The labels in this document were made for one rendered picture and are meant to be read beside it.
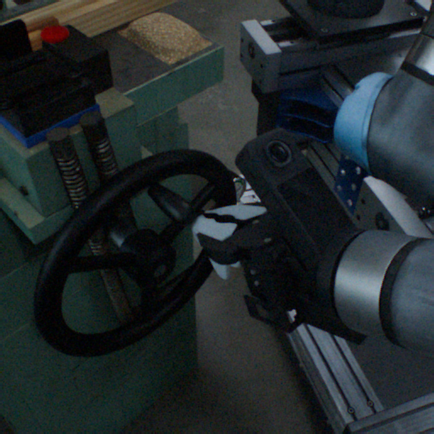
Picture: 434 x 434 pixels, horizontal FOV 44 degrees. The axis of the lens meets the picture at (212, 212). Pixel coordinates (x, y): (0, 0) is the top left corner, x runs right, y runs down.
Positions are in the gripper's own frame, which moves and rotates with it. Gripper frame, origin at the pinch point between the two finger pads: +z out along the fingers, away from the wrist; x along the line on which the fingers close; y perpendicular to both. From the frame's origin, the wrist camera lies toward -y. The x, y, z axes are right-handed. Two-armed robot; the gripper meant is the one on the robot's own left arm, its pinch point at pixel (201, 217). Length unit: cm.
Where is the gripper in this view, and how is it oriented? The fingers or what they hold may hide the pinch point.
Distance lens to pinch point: 55.1
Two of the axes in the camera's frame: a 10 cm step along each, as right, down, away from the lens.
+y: 3.1, 8.8, 3.6
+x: 7.5, -4.6, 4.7
